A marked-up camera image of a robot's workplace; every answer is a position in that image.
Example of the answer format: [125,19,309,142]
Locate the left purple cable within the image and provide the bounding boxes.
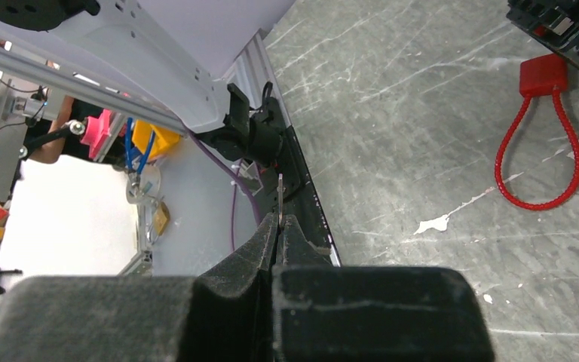
[187,132,265,253]

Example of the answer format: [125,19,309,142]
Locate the red cable lock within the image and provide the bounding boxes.
[494,53,579,212]

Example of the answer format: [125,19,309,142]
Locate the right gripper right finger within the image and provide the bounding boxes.
[271,215,495,361]

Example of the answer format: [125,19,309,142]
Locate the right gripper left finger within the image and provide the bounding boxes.
[0,213,277,361]

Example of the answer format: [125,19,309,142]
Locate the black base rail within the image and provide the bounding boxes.
[254,82,343,268]

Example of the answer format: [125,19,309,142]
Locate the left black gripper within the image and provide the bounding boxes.
[506,0,579,70]

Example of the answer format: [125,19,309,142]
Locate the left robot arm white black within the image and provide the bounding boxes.
[0,1,282,164]

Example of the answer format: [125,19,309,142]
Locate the aluminium frame rail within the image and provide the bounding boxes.
[0,48,187,134]

